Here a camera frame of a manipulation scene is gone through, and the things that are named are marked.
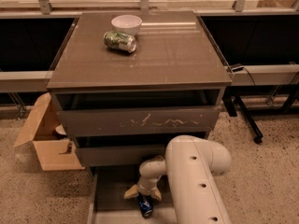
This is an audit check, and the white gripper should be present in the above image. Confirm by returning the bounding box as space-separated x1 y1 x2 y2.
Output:
123 177 162 202

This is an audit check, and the blue pepsi can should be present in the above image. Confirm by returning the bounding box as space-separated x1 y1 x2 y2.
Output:
137 194 153 218

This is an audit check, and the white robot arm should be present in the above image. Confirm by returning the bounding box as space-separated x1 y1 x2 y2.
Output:
123 135 232 224

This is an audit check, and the grey bottom drawer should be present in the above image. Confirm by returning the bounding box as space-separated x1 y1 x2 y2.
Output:
88 165 177 224

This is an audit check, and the grey drawer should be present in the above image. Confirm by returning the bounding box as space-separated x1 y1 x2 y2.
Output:
74 132 209 168
56 89 221 137
88 165 177 224

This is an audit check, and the grey middle drawer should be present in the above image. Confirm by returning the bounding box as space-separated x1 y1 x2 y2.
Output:
74 132 209 168

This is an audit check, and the grey top drawer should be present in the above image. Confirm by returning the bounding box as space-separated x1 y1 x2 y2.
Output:
56 89 221 137

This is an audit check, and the grey drawer cabinet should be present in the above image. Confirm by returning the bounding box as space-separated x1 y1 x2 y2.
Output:
46 10 233 173

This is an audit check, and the green soda can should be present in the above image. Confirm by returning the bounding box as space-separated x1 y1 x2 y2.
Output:
104 31 136 53

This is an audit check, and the open cardboard box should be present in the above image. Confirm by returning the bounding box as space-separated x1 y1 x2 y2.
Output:
14 93 84 171

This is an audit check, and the black wheeled stand leg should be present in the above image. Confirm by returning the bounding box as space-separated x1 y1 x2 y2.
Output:
222 94 263 145

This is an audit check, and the white bowl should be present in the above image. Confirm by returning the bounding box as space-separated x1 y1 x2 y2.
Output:
111 15 142 35

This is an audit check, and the black cable with plug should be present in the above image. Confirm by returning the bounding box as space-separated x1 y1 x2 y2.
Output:
227 63 257 87

